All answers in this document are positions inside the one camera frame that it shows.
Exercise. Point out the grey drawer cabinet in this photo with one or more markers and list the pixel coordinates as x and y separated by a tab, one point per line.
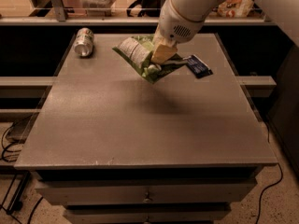
103	123

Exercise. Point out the green jalapeno chip bag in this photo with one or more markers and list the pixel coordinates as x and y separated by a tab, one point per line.
137	51

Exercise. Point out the green 7up can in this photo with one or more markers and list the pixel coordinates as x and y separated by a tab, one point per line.
83	45

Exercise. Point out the colourful food bag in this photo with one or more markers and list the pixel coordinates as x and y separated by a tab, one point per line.
235	8

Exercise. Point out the grey drawer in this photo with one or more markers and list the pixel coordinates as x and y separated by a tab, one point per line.
92	193
148	214

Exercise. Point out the black bag behind railing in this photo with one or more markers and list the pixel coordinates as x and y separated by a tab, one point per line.
151	8

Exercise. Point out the clear plastic container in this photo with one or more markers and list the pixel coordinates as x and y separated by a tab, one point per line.
98	8

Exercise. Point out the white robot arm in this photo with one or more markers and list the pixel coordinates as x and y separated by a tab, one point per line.
210	4

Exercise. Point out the dark blue snack wrapper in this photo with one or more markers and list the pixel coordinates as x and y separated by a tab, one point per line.
197	66

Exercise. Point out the upper grey drawer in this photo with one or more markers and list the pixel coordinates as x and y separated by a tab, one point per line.
92	193

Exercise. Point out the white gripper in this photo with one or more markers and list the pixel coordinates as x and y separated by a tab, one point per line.
175	24

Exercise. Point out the lower grey drawer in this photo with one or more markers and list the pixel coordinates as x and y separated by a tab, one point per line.
148	214

